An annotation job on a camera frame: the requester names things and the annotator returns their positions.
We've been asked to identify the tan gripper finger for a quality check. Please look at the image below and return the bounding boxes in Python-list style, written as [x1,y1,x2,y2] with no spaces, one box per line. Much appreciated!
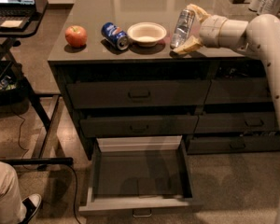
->
[173,35,203,55]
[187,4,210,23]

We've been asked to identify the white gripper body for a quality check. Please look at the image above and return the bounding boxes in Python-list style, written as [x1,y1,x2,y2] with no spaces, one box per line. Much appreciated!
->
[199,15,227,48]

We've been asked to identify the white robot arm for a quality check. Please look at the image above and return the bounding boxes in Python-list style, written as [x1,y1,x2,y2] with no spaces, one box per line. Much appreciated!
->
[174,4,280,130]

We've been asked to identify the top left grey drawer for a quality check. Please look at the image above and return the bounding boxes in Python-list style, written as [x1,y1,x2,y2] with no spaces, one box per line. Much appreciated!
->
[66,80,210,109]

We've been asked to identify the grey drawer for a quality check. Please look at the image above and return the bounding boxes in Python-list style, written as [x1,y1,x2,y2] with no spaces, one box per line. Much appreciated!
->
[205,77,271,105]
[187,136,280,154]
[66,80,210,109]
[80,115,198,137]
[195,112,278,133]

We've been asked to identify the blue pepsi can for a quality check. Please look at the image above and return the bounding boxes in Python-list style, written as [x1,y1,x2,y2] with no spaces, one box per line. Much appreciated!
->
[101,22,129,50]

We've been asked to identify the top right grey drawer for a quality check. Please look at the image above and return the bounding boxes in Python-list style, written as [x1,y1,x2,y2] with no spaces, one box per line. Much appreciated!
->
[205,77,271,105]

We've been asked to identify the grey counter cabinet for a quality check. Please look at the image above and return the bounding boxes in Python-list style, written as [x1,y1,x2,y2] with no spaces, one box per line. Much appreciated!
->
[49,0,280,154]

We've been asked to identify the middle left grey drawer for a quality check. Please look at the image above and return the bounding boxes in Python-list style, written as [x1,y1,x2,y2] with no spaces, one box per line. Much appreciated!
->
[80,115,198,137]

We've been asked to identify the middle right grey drawer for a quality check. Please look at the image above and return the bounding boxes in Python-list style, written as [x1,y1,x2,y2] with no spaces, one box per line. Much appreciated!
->
[195,112,278,133]

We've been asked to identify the bottom right grey drawer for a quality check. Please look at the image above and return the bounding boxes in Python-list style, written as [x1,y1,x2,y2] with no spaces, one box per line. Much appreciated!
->
[187,136,280,154]

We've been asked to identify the open bottom left drawer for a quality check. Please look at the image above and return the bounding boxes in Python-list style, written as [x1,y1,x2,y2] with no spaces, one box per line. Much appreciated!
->
[79,136,203,217]

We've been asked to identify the white paper bowl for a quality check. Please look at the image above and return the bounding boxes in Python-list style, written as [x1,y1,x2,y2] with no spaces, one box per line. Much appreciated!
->
[127,22,167,48]

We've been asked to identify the red apple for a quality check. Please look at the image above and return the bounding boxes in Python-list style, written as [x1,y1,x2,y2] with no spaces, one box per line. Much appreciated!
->
[65,25,88,48]

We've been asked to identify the black laptop stand desk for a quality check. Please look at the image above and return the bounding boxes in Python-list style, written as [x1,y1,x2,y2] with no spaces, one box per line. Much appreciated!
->
[0,0,74,166]

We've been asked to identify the yellow sticky note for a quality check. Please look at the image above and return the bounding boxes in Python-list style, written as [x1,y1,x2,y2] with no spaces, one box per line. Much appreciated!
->
[0,21,22,28]

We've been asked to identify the black bin with items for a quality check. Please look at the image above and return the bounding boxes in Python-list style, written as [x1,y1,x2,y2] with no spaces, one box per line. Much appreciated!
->
[0,61,24,106]

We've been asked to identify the black white sneaker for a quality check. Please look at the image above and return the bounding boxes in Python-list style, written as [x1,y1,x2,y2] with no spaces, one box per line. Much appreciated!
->
[19,193,42,224]

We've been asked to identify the person leg beige trousers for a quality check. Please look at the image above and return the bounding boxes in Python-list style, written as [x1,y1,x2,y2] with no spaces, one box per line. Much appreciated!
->
[0,162,27,224]

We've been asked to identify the black power cable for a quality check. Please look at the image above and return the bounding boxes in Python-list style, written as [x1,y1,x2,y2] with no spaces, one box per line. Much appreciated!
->
[8,109,82,224]

